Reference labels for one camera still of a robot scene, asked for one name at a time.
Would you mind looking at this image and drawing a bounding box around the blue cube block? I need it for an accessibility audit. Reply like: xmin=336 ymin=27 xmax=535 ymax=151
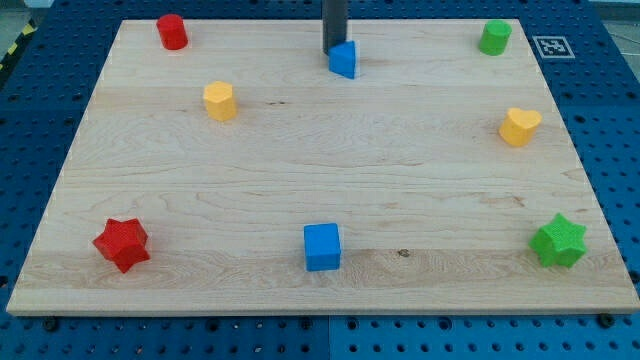
xmin=303 ymin=223 xmax=341 ymax=272

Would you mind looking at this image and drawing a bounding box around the light wooden board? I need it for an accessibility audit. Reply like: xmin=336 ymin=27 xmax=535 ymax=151
xmin=7 ymin=19 xmax=639 ymax=316

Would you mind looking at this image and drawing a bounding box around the blue triangle block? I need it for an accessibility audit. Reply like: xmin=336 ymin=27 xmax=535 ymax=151
xmin=328 ymin=41 xmax=357 ymax=79

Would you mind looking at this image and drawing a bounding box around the yellow hexagon block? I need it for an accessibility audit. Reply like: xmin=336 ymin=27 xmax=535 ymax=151
xmin=203 ymin=81 xmax=237 ymax=122

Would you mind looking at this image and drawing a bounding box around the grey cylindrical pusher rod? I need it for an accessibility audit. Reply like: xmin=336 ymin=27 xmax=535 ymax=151
xmin=321 ymin=0 xmax=349 ymax=55

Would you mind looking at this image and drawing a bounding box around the yellow heart block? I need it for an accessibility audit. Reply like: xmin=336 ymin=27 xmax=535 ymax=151
xmin=498 ymin=107 xmax=543 ymax=147

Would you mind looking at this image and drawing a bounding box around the red star block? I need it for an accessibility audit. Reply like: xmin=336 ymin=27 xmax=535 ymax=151
xmin=93 ymin=218 xmax=151 ymax=273

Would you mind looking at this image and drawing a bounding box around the red cylinder block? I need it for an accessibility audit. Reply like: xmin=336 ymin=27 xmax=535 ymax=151
xmin=156 ymin=14 xmax=189 ymax=50

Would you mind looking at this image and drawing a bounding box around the green cylinder block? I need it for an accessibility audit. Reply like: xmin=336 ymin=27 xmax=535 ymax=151
xmin=478 ymin=19 xmax=512 ymax=56

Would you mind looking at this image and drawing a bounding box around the green star block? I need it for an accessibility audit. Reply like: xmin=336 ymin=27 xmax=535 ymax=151
xmin=529 ymin=213 xmax=588 ymax=268

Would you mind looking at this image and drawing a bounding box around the white fiducial marker tag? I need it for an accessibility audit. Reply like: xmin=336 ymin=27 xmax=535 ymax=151
xmin=532 ymin=35 xmax=575 ymax=59

